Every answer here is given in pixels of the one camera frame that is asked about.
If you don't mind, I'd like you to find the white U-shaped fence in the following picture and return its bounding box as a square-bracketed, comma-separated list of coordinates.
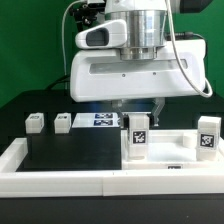
[0, 138, 224, 198]

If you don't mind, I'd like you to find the white square tabletop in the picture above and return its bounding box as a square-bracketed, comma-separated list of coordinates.
[121, 129, 224, 170]

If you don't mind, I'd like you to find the white marker plate with tags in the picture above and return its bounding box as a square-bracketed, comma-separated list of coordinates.
[72, 112, 119, 128]

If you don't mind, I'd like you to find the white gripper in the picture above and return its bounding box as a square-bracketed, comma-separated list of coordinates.
[70, 19, 206, 129]

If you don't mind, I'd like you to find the black cable bundle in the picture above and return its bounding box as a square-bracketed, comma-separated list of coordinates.
[45, 74, 72, 91]

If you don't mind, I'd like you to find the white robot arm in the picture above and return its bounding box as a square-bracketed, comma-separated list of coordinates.
[70, 0, 213, 128]

